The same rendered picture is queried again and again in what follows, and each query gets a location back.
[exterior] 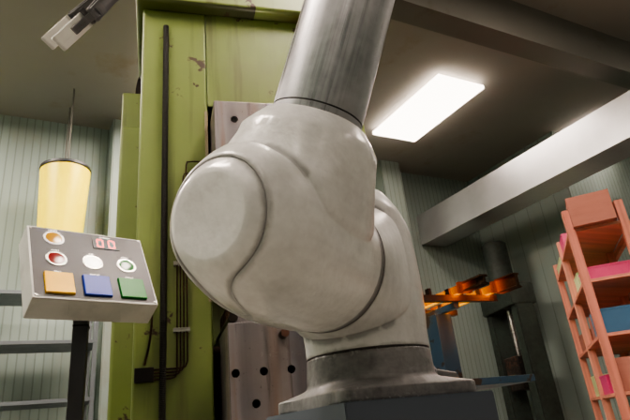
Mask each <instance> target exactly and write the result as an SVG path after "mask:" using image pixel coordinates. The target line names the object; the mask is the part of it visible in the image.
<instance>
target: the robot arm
mask: <svg viewBox="0 0 630 420"><path fill-rule="evenodd" d="M117 1H119V0H83V1H82V2H81V3H80V4H79V5H78V6H76V7H75V8H74V9H72V10H71V11H70V12H69V13H68V14H67V15H66V16H65V17H64V18H63V19H62V20H61V21H60V22H58V23H57V24H56V25H55V26H54V27H53V28H52V29H51V30H50V31H49V32H47V33H46V34H45V35H44V36H43V37H42V38H41V39H42V40H43V41H44V42H45V43H46V44H47V45H48V46H49V47H50V48H51V49H52V50H54V49H55V48H56V47H57V46H59V47H60V48H61V49H62V50H63V51H64V52H65V51H66V50H67V49H68V48H69V47H70V46H71V45H72V44H73V43H74V42H76V41H77V40H78V39H79V38H80V37H81V36H82V35H83V34H84V33H85V32H86V31H87V30H89V29H90V28H91V27H92V26H93V24H95V23H96V22H99V21H100V19H101V18H102V17H103V16H104V15H105V14H106V13H107V12H108V11H109V10H110V9H111V7H112V6H113V5H114V4H115V3H116V2H117ZM394 4H395V0H304V3H303V6H302V9H301V12H300V15H299V19H298V22H297V25H296V28H295V31H294V34H293V38H292V44H291V47H290V49H289V53H288V56H287V59H286V63H285V66H284V69H283V72H282V75H281V79H280V82H279V85H278V89H277V94H276V97H275V100H274V104H272V105H268V106H266V107H264V108H262V109H261V110H259V111H257V112H255V113H254V114H252V115H251V116H249V117H248V118H247V119H245V120H244V121H243V122H242V123H241V125H240V127H239V129H238V130H237V132H236V133H235V135H234V136H233V137H232V139H231V140H230V142H229V143H228V144H225V145H223V146H221V147H219V149H217V150H215V151H213V152H212V153H211V154H209V155H208V156H207V157H205V158H204V159H203V160H202V161H201V162H199V163H198V164H197V165H196V166H195V167H194V168H193V169H192V170H191V172H190V173H189V174H188V175H187V177H186V178H185V180H184V182H183V183H182V185H181V187H180V188H179V190H178V192H177V194H176V197H175V200H174V203H173V206H172V213H171V220H170V237H171V243H172V250H173V252H174V255H175V257H176V259H177V261H178V262H179V264H180V265H181V267H182V269H183V270H184V271H185V273H186V274H187V276H188V277H189V278H190V279H191V281H192V282H193V283H194V284H195V285H196V286H197V287H198V288H199V289H200V290H201V291H202V292H203V293H204V294H205V295H207V296H208V297H209V298H210V299H211V300H213V301H214V302H215V303H217V304H218V305H219V306H221V307H222V308H225V309H226V310H228V311H230V312H231V313H233V314H235V315H237V316H239V317H241V318H244V319H246V320H249V321H252V322H255V323H259V324H262V325H266V326H270V327H274V328H279V329H284V330H289V331H296V332H297V333H298V334H299V335H300V336H301V337H303V339H304V343H305V349H306V357H307V391H306V392H305V393H303V394H301V395H299V396H296V397H293V398H290V399H288V400H285V401H283V402H280V403H279V404H278V415H280V414H285V413H294V412H299V411H303V410H309V409H314V408H319V407H323V406H328V405H334V404H339V403H343V402H352V401H363V400H375V399H387V398H409V397H421V396H432V395H444V394H455V393H467V392H477V391H476V386H475V381H474V380H473V379H463V378H459V376H458V375H457V373H456V372H455V371H449V370H442V369H436V368H435V367H434V365H433V361H432V357H431V354H430V350H429V346H428V333H427V320H426V311H425V304H424V296H423V291H422V285H421V279H420V275H419V270H418V265H417V260H416V257H415V253H414V249H413V242H412V239H411V236H410V232H409V229H408V227H407V224H406V222H405V221H404V219H403V217H402V215H401V214H400V213H399V211H398V210H397V208H396V207H395V206H394V205H393V204H392V202H391V201H390V200H389V199H388V198H387V197H386V196H385V195H384V194H383V193H381V192H380V191H379V190H377V189H375V184H376V169H377V158H376V155H375V153H374V151H373V149H372V146H371V144H370V143H369V141H368V138H367V137H366V135H365V133H364V132H363V131H362V128H363V125H364V121H365V117H366V113H367V109H368V104H369V100H370V96H371V92H372V88H373V84H374V81H375V77H376V73H377V69H378V66H379V63H380V59H381V55H382V51H383V44H384V41H385V37H386V33H387V29H388V25H389V23H390V19H391V15H392V11H393V7H394Z"/></svg>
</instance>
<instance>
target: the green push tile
mask: <svg viewBox="0 0 630 420"><path fill-rule="evenodd" d="M117 282H118V286H119V291H120V294H121V298H128V299H142V300H146V299H147V294H146V291H145V288H144V284H143V280H142V279H136V278H125V277H119V278H118V279H117Z"/></svg>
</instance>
